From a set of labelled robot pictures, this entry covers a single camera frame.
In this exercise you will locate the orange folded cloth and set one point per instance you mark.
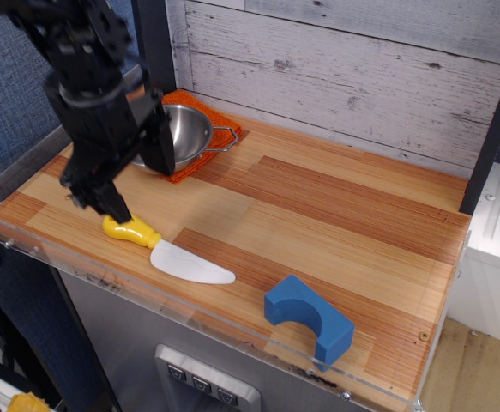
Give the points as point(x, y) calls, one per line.
point(182, 97)

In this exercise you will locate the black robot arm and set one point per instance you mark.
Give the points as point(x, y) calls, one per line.
point(86, 43)

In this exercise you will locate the blue arch shaped block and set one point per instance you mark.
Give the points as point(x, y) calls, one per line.
point(293, 301)

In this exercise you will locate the yellow handled white toy knife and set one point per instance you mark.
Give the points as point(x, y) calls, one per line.
point(167, 257)

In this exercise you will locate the stainless steel two-handled bowl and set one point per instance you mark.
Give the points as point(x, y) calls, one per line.
point(192, 133)

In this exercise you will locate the silver button control panel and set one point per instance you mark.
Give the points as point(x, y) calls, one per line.
point(177, 367)

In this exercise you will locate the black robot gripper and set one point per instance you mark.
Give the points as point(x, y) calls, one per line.
point(107, 131)

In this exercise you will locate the clear acrylic front guard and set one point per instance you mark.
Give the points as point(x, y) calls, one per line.
point(126, 319)

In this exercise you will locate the black right vertical post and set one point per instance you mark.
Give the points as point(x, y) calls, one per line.
point(483, 166)

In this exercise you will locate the yellow and black object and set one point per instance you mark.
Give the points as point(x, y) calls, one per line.
point(27, 402)

